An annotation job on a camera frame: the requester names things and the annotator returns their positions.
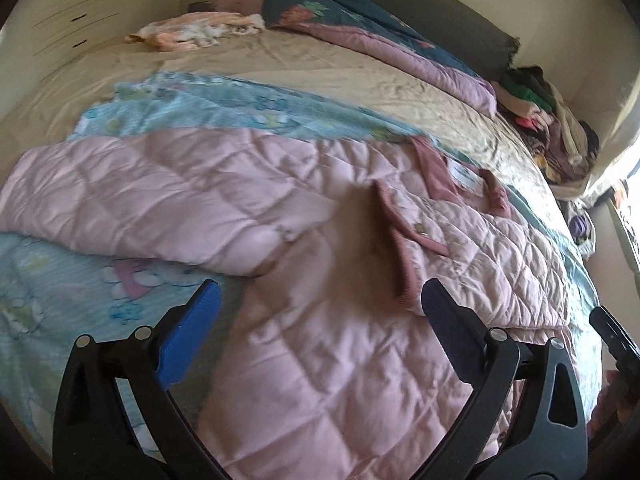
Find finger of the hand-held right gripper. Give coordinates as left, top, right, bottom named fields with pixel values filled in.
left=589, top=305, right=640, bottom=386

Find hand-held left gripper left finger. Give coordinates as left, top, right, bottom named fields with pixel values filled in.
left=52, top=280, right=236, bottom=480

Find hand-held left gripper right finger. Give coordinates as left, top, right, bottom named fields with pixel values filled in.
left=421, top=277, right=588, bottom=480

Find pink quilted jacket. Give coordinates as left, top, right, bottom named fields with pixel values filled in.
left=0, top=132, right=581, bottom=480

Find floral fabric bag of clothes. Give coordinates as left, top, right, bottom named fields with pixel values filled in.
left=567, top=200, right=599, bottom=260

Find pile of mixed clothes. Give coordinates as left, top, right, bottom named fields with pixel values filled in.
left=492, top=65, right=601, bottom=186

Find person's right hand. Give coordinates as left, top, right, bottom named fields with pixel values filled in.
left=592, top=369, right=636, bottom=441

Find cream curtain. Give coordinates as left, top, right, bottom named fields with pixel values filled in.
left=580, top=100, right=640, bottom=203

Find light blue cartoon printed blanket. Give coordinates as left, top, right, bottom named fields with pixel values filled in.
left=0, top=71, right=603, bottom=461

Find bed with beige sheet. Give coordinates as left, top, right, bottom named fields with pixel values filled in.
left=0, top=25, right=568, bottom=206

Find small pink orange cloth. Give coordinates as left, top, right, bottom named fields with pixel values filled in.
left=125, top=10, right=266, bottom=53

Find grey headboard cushion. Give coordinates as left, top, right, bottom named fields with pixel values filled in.
left=350, top=0, right=521, bottom=81

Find dark floral quilt pink lining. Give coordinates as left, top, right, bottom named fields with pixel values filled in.
left=187, top=0, right=497, bottom=116

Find cream wardrobe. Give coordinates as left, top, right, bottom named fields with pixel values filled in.
left=0, top=0, right=193, bottom=126

